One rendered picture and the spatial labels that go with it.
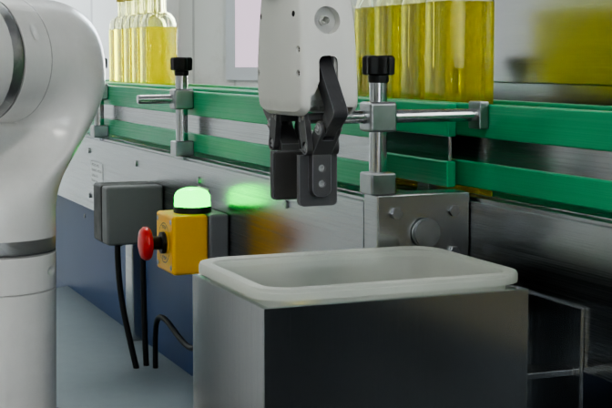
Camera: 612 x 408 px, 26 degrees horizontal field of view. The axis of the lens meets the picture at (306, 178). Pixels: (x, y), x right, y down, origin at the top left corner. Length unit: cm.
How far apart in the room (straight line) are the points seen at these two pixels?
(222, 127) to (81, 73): 41
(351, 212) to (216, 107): 46
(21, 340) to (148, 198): 61
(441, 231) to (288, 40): 29
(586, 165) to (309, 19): 27
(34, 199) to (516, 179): 44
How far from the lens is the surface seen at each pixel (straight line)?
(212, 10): 525
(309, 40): 100
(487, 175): 124
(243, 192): 152
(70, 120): 128
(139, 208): 182
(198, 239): 156
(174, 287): 187
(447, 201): 122
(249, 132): 156
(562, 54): 143
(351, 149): 129
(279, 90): 104
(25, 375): 126
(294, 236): 138
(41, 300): 126
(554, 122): 114
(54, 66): 125
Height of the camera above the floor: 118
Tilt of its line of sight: 5 degrees down
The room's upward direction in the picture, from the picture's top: straight up
